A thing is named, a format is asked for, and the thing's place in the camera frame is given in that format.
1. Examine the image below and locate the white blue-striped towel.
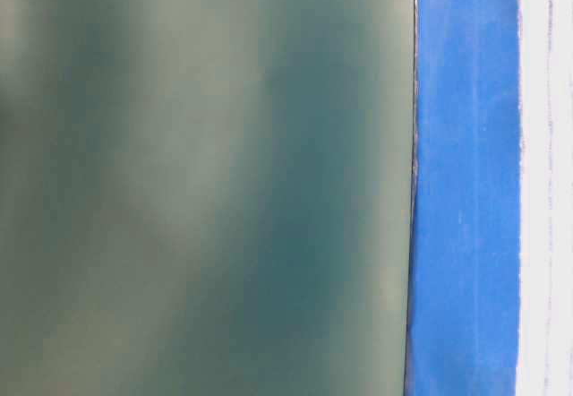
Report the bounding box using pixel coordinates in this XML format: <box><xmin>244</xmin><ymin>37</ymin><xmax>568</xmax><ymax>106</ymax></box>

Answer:
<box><xmin>516</xmin><ymin>0</ymin><xmax>572</xmax><ymax>395</ymax></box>

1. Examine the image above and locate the blue tablecloth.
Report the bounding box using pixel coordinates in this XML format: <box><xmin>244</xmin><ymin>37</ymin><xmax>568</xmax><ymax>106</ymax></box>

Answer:
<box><xmin>405</xmin><ymin>0</ymin><xmax>520</xmax><ymax>395</ymax></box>

